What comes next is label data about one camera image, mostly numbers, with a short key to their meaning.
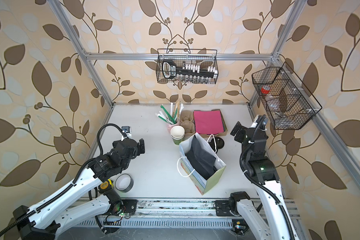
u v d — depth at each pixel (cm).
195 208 75
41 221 39
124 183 82
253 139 45
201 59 91
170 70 85
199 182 69
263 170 45
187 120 105
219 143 97
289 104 73
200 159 72
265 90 88
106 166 51
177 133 93
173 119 99
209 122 106
